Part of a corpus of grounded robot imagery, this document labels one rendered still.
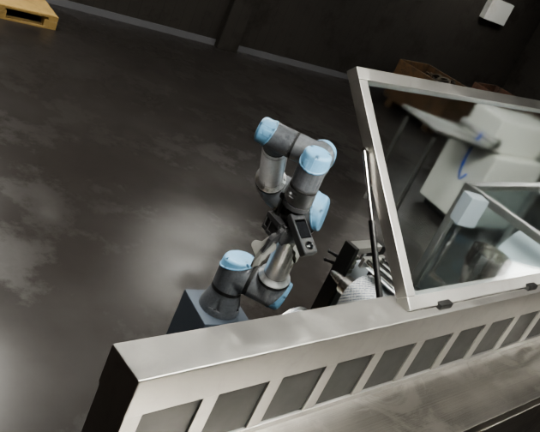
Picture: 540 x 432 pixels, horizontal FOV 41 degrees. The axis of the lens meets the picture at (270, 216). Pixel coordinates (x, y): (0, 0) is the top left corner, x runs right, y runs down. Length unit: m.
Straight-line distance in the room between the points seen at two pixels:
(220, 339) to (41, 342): 2.51
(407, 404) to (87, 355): 2.24
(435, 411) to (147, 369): 0.84
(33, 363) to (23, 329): 0.23
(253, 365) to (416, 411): 0.57
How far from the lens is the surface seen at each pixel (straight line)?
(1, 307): 3.82
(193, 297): 2.67
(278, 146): 1.91
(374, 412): 1.62
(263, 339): 1.26
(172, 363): 1.13
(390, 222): 1.58
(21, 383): 3.45
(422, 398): 1.76
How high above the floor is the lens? 2.35
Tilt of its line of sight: 25 degrees down
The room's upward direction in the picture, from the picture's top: 25 degrees clockwise
